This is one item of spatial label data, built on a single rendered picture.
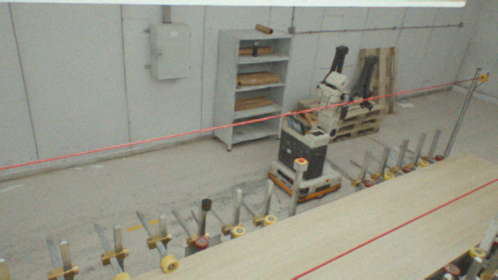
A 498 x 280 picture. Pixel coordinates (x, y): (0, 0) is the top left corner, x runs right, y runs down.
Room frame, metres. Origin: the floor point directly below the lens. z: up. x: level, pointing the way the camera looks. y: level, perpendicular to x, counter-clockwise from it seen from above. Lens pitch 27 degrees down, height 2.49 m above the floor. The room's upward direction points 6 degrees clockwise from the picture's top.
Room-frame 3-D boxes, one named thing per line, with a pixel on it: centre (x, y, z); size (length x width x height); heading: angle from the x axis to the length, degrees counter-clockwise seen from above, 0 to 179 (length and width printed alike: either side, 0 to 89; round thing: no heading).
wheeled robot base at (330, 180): (3.85, -0.68, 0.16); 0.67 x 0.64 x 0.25; 126
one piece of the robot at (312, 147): (3.79, -0.61, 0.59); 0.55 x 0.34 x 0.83; 36
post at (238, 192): (1.96, 0.05, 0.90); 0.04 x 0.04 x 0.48; 37
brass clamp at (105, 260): (1.50, 0.67, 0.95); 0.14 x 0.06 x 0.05; 127
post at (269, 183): (2.11, -0.15, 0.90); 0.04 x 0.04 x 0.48; 37
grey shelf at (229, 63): (4.94, 0.07, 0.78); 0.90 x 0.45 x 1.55; 127
